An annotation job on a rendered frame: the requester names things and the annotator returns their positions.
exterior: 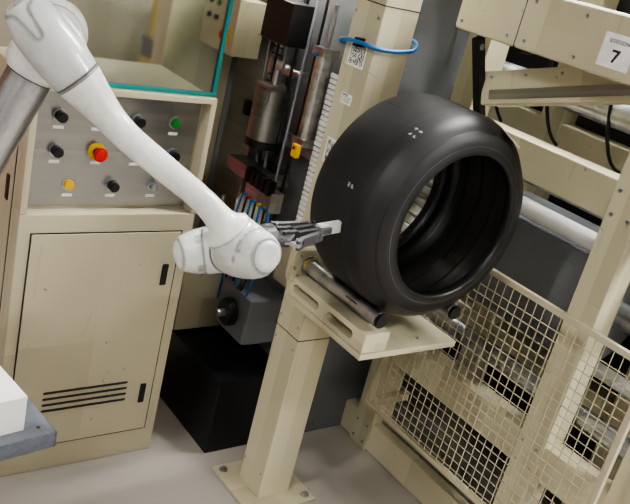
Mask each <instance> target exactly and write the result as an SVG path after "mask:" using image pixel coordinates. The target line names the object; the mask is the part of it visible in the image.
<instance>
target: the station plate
mask: <svg viewBox="0 0 630 504"><path fill-rule="evenodd" d="M595 64H598V65H601V66H604V67H607V68H610V69H613V70H616V71H619V72H622V73H625V74H626V73H627V70H628V68H629V65H630V37H627V36H624V35H620V34H617V33H613V32H610V31H607V33H606V35H605V38H604V41H603V44H602V47H601V49H600V52H599V55H598V58H597V61H596V63H595Z"/></svg>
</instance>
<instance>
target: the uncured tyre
mask: <svg viewBox="0 0 630 504"><path fill-rule="evenodd" d="M388 102H390V103H392V104H394V105H396V106H399V107H401V108H403V109H405V110H402V109H400V108H398V107H396V106H394V105H392V104H390V103H388ZM416 126H419V127H420V128H422V129H423V130H424V131H425V133H423V134H422V135H420V136H419V137H418V138H416V139H415V140H412V139H411V138H410V137H408V136H407V135H406V134H407V133H408V132H409V131H411V130H412V129H413V128H415V127H416ZM434 176H435V177H434ZM433 177H434V182H433V185H432V188H431V191H430V194H429V196H428V198H427V201H426V203H425V204H424V206H423V208H422V210H421V211H420V213H419V214H418V215H417V217H416V218H415V219H414V221H413V222H412V223H411V224H410V225H409V226H408V227H407V228H406V229H405V230H404V231H403V232H402V233H400V232H401V228H402V225H403V223H404V220H405V218H406V215H407V213H408V211H409V209H410V207H411V205H412V204H413V202H414V200H415V199H416V197H417V196H418V194H419V193H420V192H421V190H422V189H423V188H424V187H425V185H426V184H427V183H428V182H429V181H430V180H431V179H432V178H433ZM349 179H351V180H353V181H354V182H356V185H355V187H354V189H353V191H352V192H351V191H350V190H348V189H347V188H345V186H346V184H347V182H348V180H349ZM522 200H523V176H522V168H521V161H520V157H519V153H518V150H517V148H516V146H515V144H514V142H513V141H512V140H511V139H510V138H509V136H508V135H507V134H506V133H505V131H504V130H503V128H502V127H501V126H500V125H498V124H497V123H496V122H495V121H494V120H492V119H491V118H489V117H487V116H485V115H482V114H480V113H478V112H475V111H473V110H471V109H469V108H466V107H464V106H462V105H459V104H457V103H455V102H452V101H450V100H448V99H445V98H443V97H440V96H437V95H433V94H426V93H408V94H402V95H397V96H394V97H391V98H388V99H386V100H384V101H381V102H379V103H378V104H376V105H374V106H373V107H371V108H369V109H368V110H367V111H365V112H364V113H363V114H361V115H360V116H359V117H358V118H357V119H356V120H354V121H353V122H352V123H351V124H350V125H349V126H348V127H347V129H346V130H345V131H344V132H343V133H342V134H341V136H340V137H339V138H338V140H337V141H336V142H335V144H334V145H333V147H332V148H331V150H330V152H329V153H328V155H327V157H326V159H325V161H324V163H323V165H322V167H321V169H320V172H319V174H318V177H317V180H316V183H315V187H314V191H313V195H312V201H311V210H310V223H312V220H315V221H316V224H317V223H322V222H328V221H334V220H340V221H341V222H342V224H341V231H340V233H335V234H329V235H324V236H323V240H322V241H321V242H318V243H315V247H316V249H317V251H318V253H319V255H320V257H321V258H322V260H323V262H324V263H325V265H326V266H327V268H328V269H329V270H330V271H331V272H332V273H333V274H334V275H335V276H336V277H338V278H339V279H340V280H341V281H343V282H344V283H345V284H347V285H348V286H349V287H351V288H352V289H353V290H355V291H356V292H357V293H358V294H360V295H361V296H362V297H364V298H365V299H366V300H368V301H369V302H370V303H372V304H373V305H374V306H376V307H378V308H380V309H382V310H384V311H387V312H391V313H394V314H397V315H403V316H415V315H422V314H426V313H430V312H432V311H435V310H438V309H440V308H443V307H446V306H448V305H450V304H452V303H454V302H456V301H458V300H459V299H461V298H462V297H464V296H465V295H467V294H468V293H469V292H471V291H472V290H473V289H474V288H475V287H476V286H477V285H478V284H480V283H481V282H482V281H483V279H484V278H485V277H486V276H487V275H488V274H489V273H490V272H491V270H492V269H493V268H494V266H495V265H496V264H497V262H498V261H499V259H500V258H501V256H502V255H503V253H504V251H505V250H506V248H507V246H508V244H509V242H510V240H511V238H512V235H513V233H514V231H515V228H516V225H517V222H518V219H519V215H520V211H521V206H522Z"/></svg>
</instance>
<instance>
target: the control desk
mask: <svg viewBox="0 0 630 504"><path fill-rule="evenodd" d="M7 48H8V47H3V46H0V77H1V75H2V73H3V71H4V69H5V68H6V66H7V63H6V50H7ZM110 88H111V90H112V91H113V93H114V95H115V97H116V99H117V100H118V102H119V104H120V105H121V107H122V108H123V110H124V111H125V112H126V114H127V115H128V116H129V118H130V119H131V120H132V121H133V122H134V123H135V124H136V125H137V126H138V127H139V128H140V129H141V130H142V131H143V132H144V133H145V134H146V135H147V136H148V137H150V138H151V139H152V140H153V141H154V142H155V143H156V144H158V145H159V146H160V147H161V148H162V149H164V150H165V151H166V152H167V153H168V154H169V155H171V156H172V157H173V158H174V159H175V160H176V161H178V162H179V163H180V164H181V165H182V166H183V167H185V168H186V169H187V170H188V171H189V172H190V173H192V174H193V175H194V176H195V177H196V178H198V179H199V180H200V181H201V182H202V178H203V173H204V168H205V163H206V158H207V153H208V148H209V143H210V138H211V132H212V127H213V122H214V117H215V112H216V107H217V102H218V99H216V98H215V97H210V96H199V95H188V94H177V93H166V92H155V91H145V90H134V89H123V88H112V87H110ZM195 213H196V212H195V211H194V210H193V209H192V208H191V207H190V206H189V205H187V204H186V203H185V202H184V201H183V200H182V199H180V198H179V197H178V196H177V195H175V194H174V193H173V192H172V191H170V190H169V189H168V188H166V187H165V186H164V185H163V184H161V183H160V182H159V181H158V180H156V179H155V178H154V177H152V176H151V175H150V174H149V173H147V172H146V171H145V170H144V169H142V168H141V167H140V166H139V165H137V164H136V163H135V162H134V161H132V160H131V159H130V158H129V157H127V156H126V155H125V154H124V153H123V152H122V151H120V150H119V149H118V148H117V147H116V146H115V145H114V144H113V143H112V142H111V141H110V140H108V139H107V138H106V137H105V136H104V135H103V134H102V133H101V132H100V131H99V130H98V129H97V128H96V127H95V126H94V125H93V124H92V123H91V122H90V121H89V120H87V119H86V118H85V117H84V116H83V115H82V114H81V113H80V112H78V111H77V110H76V109H75V108H74V107H73V106H71V105H70V104H69V103H68V102H67V101H65V100H64V99H63V98H62V97H61V96H60V95H59V94H58V93H57V92H56V91H55V90H54V89H51V88H50V90H49V92H48V94H47V95H46V97H45V99H44V101H43V102H42V104H41V106H40V108H39V110H38V111H37V113H36V115H35V117H34V118H33V120H32V122H31V124H30V126H29V127H28V129H27V131H26V133H25V135H24V136H23V138H22V140H21V142H20V143H19V145H18V147H17V149H16V151H15V152H14V154H13V156H12V158H11V159H10V161H9V163H8V165H7V167H6V168H5V170H4V172H3V174H2V175H1V177H0V366H1V367H2V368H3V370H4V371H5V372H6V373H7V374H8V375H9V376H10V377H11V379H12V380H13V381H14V382H15V383H16V384H17V385H18V386H19V388H20V389H21V390H22V391H23V392H24V393H25V394H26V395H27V397H28V399H29V400H30V401H31V402H32V403H33V405H34V406H35V407H36V408H37V409H38V410H39V411H40V413H41V414H42V415H43V416H44V417H45V418H46V419H47V421H48V422H49V423H50V424H51V425H52V426H53V428H54V429H55V430H56V431H57V438H56V445H55V446H54V447H50V448H46V449H43V450H39V451H36V452H32V453H28V454H25V455H21V456H18V457H14V458H11V459H7V460H3V461H0V477H2V476H7V475H12V474H17V473H22V472H28V471H33V470H38V469H43V468H48V467H53V466H58V465H63V464H69V463H74V462H79V461H84V460H89V459H94V458H99V457H104V456H110V455H115V454H120V453H125V452H130V451H135V450H140V449H145V448H149V446H150V441H151V435H152V430H153V425H154V420H155V415H156V410H157V405H158V400H159V395H160V390H161V385H162V380H163V375H164V369H165V364H166V359H167V354H168V349H169V344H170V339H171V334H172V329H173V324H174V319H175V314H176V308H177V303H178V298H179V293H180V288H181V283H182V278H183V273H184V272H183V271H181V270H180V269H179V268H178V266H177V265H176V263H175V260H174V257H173V245H174V241H175V239H176V238H177V237H178V236H180V235H181V234H183V233H185V232H188V231H190V230H192V227H193V222H194V217H195Z"/></svg>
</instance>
